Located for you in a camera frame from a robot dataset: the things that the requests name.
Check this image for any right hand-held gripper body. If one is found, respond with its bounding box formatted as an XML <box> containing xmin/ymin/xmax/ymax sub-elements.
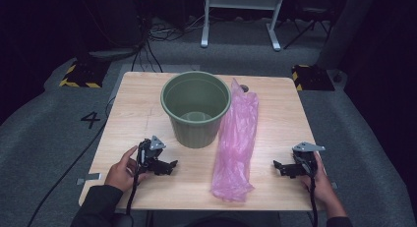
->
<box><xmin>288</xmin><ymin>142</ymin><xmax>327</xmax><ymax>178</ymax></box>

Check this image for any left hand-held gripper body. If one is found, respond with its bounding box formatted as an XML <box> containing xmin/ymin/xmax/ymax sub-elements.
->
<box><xmin>137</xmin><ymin>135</ymin><xmax>167</xmax><ymax>173</ymax></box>

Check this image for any green plastic bucket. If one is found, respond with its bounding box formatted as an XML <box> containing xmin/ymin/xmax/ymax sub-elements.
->
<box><xmin>159</xmin><ymin>71</ymin><xmax>232</xmax><ymax>149</ymax></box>

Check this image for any pink plastic bag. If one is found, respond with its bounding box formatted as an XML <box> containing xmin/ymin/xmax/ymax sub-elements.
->
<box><xmin>210</xmin><ymin>78</ymin><xmax>260</xmax><ymax>202</ymax></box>

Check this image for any person's right hand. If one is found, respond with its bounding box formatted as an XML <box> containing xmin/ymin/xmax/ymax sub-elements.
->
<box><xmin>299</xmin><ymin>151</ymin><xmax>345</xmax><ymax>218</ymax></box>

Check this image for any person's left hand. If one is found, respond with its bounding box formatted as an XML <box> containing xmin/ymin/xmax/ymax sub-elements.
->
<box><xmin>104</xmin><ymin>145</ymin><xmax>151</xmax><ymax>193</ymax></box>

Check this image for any grey tape strip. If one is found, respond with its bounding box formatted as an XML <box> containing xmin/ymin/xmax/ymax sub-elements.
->
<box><xmin>76</xmin><ymin>172</ymin><xmax>103</xmax><ymax>186</ymax></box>

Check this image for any black yellow striped block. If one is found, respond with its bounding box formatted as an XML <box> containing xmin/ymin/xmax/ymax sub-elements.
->
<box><xmin>59</xmin><ymin>59</ymin><xmax>111</xmax><ymax>89</ymax></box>
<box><xmin>291</xmin><ymin>64</ymin><xmax>336</xmax><ymax>92</ymax></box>

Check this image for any black tripod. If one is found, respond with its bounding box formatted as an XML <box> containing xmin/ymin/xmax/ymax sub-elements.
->
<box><xmin>282</xmin><ymin>5</ymin><xmax>332</xmax><ymax>51</ymax></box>

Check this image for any grey pillar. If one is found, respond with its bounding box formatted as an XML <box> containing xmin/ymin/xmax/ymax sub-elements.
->
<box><xmin>316</xmin><ymin>0</ymin><xmax>378</xmax><ymax>71</ymax></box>

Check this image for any right hand-held gripper black cable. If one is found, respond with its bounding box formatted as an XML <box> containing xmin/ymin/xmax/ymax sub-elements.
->
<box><xmin>307</xmin><ymin>164</ymin><xmax>320</xmax><ymax>227</ymax></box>

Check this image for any hand-held gripper black cable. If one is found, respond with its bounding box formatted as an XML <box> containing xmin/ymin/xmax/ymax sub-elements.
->
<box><xmin>307</xmin><ymin>164</ymin><xmax>320</xmax><ymax>227</ymax></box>
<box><xmin>125</xmin><ymin>147</ymin><xmax>146</xmax><ymax>218</ymax></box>

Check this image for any left hand-held gripper black cable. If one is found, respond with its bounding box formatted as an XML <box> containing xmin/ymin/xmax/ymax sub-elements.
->
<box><xmin>125</xmin><ymin>147</ymin><xmax>146</xmax><ymax>218</ymax></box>

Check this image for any long black floor cable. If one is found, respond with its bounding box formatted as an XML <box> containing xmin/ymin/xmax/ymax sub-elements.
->
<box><xmin>26</xmin><ymin>95</ymin><xmax>115</xmax><ymax>227</ymax></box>

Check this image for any bundle of floor cables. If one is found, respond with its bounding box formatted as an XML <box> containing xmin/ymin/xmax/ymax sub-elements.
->
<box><xmin>130</xmin><ymin>10</ymin><xmax>206</xmax><ymax>74</ymax></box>

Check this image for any white metal stand frame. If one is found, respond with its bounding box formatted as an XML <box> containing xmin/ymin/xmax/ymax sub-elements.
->
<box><xmin>200</xmin><ymin>0</ymin><xmax>286</xmax><ymax>52</ymax></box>

